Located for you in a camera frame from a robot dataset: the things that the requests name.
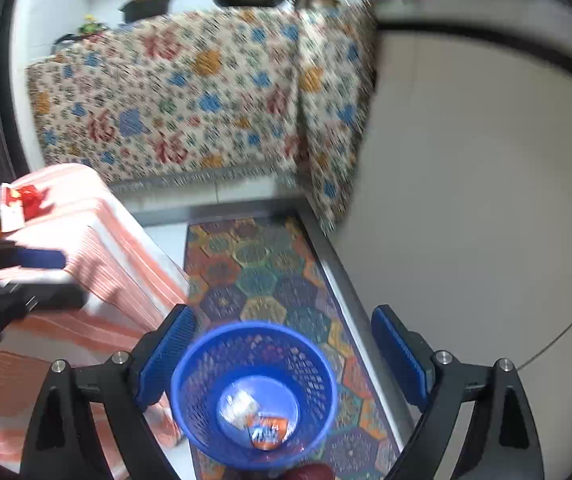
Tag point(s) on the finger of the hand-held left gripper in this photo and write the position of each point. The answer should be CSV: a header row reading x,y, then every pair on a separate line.
x,y
56,297
41,259

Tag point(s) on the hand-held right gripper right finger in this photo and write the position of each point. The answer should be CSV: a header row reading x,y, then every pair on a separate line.
x,y
398,355

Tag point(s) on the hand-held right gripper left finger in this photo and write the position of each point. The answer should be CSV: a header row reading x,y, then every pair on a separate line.
x,y
166,355

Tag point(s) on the blue plastic mesh basket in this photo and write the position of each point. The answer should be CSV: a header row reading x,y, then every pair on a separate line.
x,y
311,370

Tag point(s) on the orange white striped cloth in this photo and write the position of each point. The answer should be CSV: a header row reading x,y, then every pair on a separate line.
x,y
91,240

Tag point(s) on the red wrapper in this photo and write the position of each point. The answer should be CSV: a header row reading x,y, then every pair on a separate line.
x,y
28,200

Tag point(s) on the white clear wrapper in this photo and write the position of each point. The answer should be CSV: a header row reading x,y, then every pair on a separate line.
x,y
238,407

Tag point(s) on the colourful hexagon floor mat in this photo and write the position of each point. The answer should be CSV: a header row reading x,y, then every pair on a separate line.
x,y
266,280

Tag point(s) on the orange blue foil wrapper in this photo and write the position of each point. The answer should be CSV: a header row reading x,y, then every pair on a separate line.
x,y
268,432

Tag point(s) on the brown rounded object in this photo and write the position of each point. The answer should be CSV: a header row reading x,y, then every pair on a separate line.
x,y
311,472

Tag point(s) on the white cabinet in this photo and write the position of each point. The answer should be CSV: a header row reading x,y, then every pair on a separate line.
x,y
465,185

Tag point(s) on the floral patterned cloth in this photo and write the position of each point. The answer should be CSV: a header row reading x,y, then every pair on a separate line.
x,y
191,100

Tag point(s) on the green yellow toy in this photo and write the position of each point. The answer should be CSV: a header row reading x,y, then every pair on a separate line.
x,y
92,25

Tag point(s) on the black pot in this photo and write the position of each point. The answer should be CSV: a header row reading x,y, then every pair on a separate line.
x,y
146,7

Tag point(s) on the steel pot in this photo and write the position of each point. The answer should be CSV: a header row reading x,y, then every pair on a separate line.
x,y
316,1

